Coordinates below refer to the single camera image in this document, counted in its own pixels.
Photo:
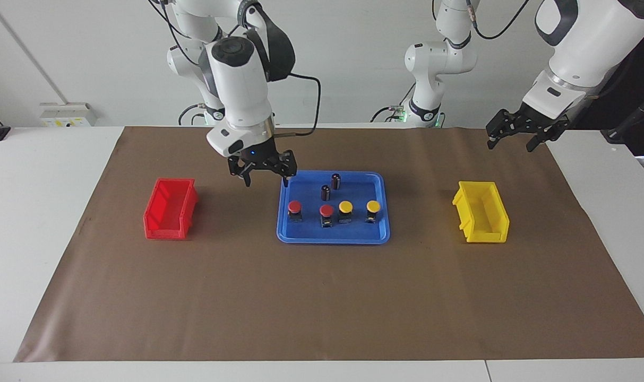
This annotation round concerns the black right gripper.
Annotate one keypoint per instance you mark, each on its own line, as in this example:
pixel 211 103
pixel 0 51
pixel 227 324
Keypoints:
pixel 263 158

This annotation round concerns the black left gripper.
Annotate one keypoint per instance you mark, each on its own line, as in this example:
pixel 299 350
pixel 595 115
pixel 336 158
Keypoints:
pixel 523 123

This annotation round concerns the red push button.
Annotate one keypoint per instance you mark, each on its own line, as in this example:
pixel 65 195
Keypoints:
pixel 326 212
pixel 294 208

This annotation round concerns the yellow push button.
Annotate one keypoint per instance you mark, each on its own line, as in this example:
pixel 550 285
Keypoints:
pixel 345 207
pixel 373 207

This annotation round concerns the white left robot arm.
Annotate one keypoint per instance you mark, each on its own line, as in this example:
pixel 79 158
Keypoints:
pixel 582 48

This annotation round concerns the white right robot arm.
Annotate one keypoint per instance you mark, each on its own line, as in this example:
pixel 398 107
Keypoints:
pixel 237 85

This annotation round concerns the black cylindrical capacitor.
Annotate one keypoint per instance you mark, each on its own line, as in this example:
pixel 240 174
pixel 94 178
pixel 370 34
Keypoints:
pixel 335 181
pixel 325 193

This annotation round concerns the yellow plastic bin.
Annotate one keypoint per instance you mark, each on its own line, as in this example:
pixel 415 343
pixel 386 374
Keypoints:
pixel 486 223

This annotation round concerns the blue plastic tray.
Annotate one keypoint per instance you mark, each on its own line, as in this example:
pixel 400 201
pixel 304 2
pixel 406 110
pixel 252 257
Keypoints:
pixel 348 233

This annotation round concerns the red plastic bin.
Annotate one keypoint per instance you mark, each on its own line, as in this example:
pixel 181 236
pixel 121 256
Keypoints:
pixel 168 215

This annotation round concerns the black stand pole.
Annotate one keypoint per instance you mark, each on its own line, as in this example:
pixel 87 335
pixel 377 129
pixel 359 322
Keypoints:
pixel 637 114

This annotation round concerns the brown table mat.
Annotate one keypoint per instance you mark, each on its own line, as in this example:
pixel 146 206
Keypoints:
pixel 322 297

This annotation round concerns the white wall socket box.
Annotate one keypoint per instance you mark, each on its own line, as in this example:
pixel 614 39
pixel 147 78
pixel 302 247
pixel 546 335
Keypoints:
pixel 67 114

